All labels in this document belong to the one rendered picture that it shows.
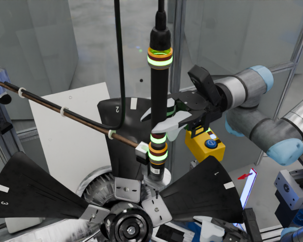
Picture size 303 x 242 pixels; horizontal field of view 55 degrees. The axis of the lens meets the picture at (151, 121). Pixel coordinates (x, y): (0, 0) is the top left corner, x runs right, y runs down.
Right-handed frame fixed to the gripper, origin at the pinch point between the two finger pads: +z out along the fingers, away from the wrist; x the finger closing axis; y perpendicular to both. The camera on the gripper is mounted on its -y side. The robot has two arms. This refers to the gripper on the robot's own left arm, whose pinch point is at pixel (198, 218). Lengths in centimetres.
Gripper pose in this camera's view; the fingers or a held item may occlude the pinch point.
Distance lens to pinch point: 88.8
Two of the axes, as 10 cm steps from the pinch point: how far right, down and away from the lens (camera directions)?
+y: -4.9, 6.5, -5.8
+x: 0.6, 6.9, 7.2
